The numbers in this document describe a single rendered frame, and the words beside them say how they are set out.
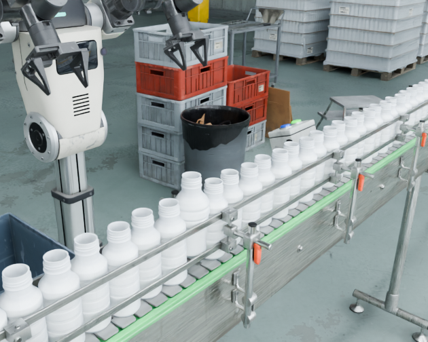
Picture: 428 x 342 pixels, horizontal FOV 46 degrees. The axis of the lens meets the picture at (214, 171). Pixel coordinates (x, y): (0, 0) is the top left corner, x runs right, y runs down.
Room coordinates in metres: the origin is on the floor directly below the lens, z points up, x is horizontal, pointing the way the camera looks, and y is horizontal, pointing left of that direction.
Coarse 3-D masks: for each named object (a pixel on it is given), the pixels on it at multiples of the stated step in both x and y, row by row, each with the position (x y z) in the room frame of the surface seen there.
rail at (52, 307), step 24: (384, 144) 1.48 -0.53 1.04; (264, 192) 0.98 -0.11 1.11; (216, 216) 0.86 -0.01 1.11; (264, 216) 0.99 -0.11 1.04; (168, 240) 0.76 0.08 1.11; (192, 264) 0.81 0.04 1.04; (144, 288) 0.71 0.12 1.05; (48, 312) 0.58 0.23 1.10; (0, 336) 0.52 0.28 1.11; (72, 336) 0.60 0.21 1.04
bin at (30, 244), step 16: (0, 224) 1.13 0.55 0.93; (16, 224) 1.13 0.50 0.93; (0, 240) 1.12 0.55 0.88; (16, 240) 1.14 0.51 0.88; (32, 240) 1.08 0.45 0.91; (48, 240) 1.03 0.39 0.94; (0, 256) 1.12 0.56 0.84; (16, 256) 1.15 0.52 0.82; (32, 256) 1.09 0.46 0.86; (0, 272) 1.11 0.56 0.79; (32, 272) 1.10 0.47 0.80; (0, 288) 1.11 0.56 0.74
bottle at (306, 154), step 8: (304, 136) 1.19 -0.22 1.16; (304, 144) 1.16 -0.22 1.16; (312, 144) 1.16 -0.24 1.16; (304, 152) 1.16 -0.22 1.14; (312, 152) 1.16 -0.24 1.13; (304, 160) 1.14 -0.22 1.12; (312, 160) 1.15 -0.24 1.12; (312, 168) 1.15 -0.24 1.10; (304, 176) 1.14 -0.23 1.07; (312, 176) 1.15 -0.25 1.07; (304, 184) 1.14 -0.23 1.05; (312, 184) 1.15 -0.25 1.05; (312, 192) 1.15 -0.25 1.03; (304, 200) 1.14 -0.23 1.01
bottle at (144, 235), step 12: (132, 216) 0.76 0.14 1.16; (144, 216) 0.78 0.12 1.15; (132, 228) 0.76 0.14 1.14; (144, 228) 0.75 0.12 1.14; (132, 240) 0.75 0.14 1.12; (144, 240) 0.74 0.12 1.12; (156, 240) 0.75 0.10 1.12; (144, 252) 0.74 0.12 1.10; (144, 264) 0.74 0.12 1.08; (156, 264) 0.75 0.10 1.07; (144, 276) 0.74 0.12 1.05; (156, 276) 0.75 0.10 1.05; (156, 288) 0.75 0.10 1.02
